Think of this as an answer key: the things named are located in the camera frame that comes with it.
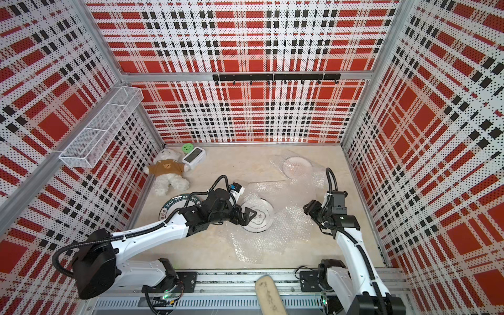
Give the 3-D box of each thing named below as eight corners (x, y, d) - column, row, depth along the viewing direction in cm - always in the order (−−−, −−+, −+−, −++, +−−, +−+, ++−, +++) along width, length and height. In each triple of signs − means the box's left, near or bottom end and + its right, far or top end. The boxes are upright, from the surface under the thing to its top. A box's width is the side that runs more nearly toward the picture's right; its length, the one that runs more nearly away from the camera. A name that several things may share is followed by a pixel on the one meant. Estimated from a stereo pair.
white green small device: (183, 164, 114) (180, 158, 110) (199, 150, 121) (197, 145, 117) (193, 170, 111) (191, 165, 107) (209, 156, 118) (208, 151, 114)
